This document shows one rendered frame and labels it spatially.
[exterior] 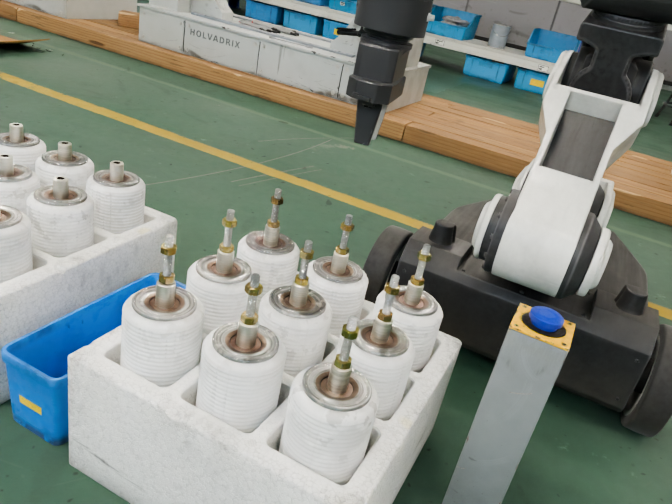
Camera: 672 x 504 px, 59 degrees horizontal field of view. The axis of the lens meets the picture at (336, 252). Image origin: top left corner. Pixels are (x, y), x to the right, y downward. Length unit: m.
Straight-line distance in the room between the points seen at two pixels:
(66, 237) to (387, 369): 0.54
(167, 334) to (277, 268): 0.24
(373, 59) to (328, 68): 2.12
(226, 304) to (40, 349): 0.29
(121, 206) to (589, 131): 0.79
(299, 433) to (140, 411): 0.19
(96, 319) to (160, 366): 0.28
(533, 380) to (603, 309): 0.39
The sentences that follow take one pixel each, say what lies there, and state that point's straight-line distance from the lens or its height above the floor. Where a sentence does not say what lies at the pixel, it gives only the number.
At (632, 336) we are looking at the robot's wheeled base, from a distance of 1.12.
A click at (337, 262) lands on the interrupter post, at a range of 0.85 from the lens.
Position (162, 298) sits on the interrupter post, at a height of 0.26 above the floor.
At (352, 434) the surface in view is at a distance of 0.64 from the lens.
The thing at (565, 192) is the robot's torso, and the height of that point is 0.41.
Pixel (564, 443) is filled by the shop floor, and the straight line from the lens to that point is 1.13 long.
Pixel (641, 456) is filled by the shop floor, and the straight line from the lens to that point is 1.20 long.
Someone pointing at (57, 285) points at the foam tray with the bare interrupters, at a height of 0.16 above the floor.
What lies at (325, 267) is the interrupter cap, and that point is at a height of 0.25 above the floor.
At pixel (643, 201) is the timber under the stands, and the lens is 2.56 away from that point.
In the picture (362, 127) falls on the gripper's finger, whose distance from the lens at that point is 0.77.
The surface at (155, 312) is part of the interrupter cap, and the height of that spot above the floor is 0.25.
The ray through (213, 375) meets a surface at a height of 0.23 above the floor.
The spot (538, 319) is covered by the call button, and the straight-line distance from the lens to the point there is 0.73.
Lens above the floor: 0.65
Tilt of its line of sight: 26 degrees down
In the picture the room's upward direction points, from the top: 12 degrees clockwise
